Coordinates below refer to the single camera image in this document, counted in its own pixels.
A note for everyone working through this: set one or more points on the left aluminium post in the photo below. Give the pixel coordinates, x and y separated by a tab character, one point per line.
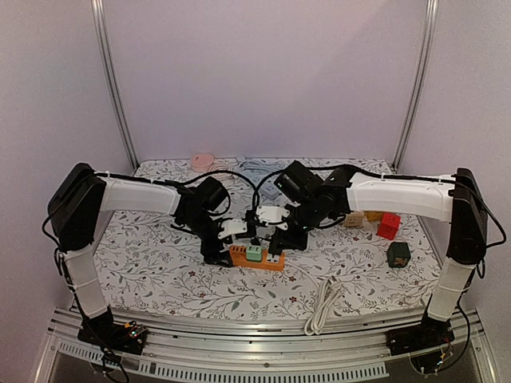
101	28

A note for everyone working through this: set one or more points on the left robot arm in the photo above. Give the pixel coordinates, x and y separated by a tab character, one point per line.
74	209

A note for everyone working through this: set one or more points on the orange power strip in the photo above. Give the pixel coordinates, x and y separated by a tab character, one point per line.
238	254

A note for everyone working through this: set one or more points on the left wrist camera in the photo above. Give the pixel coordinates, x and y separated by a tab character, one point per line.
230	229

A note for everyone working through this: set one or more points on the right aluminium post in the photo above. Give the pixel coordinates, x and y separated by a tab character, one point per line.
427	40

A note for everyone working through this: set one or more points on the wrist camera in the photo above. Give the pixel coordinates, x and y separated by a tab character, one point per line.
266	216
230	229

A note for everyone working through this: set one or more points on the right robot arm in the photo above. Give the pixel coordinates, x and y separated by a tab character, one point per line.
455	199

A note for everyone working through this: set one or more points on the yellow cube socket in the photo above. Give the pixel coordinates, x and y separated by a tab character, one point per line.
373	216

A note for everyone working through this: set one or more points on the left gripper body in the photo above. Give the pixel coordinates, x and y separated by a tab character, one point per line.
208	249

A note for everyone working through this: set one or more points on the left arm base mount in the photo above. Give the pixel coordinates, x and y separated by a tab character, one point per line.
104	332

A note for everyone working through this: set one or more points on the aluminium front rail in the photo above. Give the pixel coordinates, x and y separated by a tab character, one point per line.
352	349

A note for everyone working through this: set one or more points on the black charger plug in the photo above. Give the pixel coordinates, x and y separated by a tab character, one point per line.
275	255

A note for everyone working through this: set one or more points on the red cube socket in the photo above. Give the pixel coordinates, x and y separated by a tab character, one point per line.
389	225

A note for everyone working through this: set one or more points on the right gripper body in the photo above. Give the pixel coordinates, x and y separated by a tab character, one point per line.
289	242

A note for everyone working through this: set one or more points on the beige cube socket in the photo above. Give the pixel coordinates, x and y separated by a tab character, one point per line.
354	219

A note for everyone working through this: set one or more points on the dark green cube socket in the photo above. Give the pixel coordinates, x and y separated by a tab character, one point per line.
398	255

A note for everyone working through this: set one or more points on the mint green adapter plug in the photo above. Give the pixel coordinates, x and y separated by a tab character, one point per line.
254	254

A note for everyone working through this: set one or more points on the pink round power strip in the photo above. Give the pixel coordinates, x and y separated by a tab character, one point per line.
202	162

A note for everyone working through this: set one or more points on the aluminium post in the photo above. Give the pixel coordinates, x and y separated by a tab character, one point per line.
427	40
101	28

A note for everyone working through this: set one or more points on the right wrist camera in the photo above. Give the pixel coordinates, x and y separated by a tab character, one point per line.
266	216

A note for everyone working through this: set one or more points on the floral table mat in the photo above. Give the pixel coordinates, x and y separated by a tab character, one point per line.
145	264

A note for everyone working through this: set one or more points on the blue-grey power strip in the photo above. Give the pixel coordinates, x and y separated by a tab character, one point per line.
269	191

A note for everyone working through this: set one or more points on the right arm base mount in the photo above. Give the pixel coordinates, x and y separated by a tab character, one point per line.
428	333

